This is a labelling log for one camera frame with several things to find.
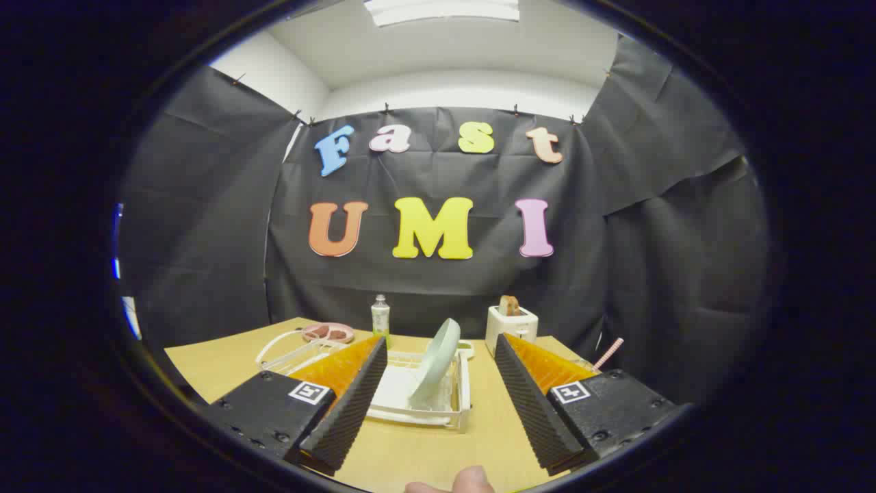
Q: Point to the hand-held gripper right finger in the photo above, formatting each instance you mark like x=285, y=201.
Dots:
x=534, y=411

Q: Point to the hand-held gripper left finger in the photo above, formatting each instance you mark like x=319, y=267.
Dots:
x=349, y=411

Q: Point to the pale green plate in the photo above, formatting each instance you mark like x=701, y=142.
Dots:
x=438, y=359

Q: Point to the pink plate with food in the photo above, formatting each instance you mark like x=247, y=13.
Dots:
x=328, y=333

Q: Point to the white toaster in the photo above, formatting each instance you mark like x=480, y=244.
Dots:
x=512, y=330

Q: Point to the clear bottle with green liquid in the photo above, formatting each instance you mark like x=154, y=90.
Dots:
x=380, y=318

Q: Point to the bread slice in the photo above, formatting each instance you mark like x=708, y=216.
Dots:
x=509, y=306

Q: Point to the ceiling light panel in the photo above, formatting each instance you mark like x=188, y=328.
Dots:
x=441, y=9

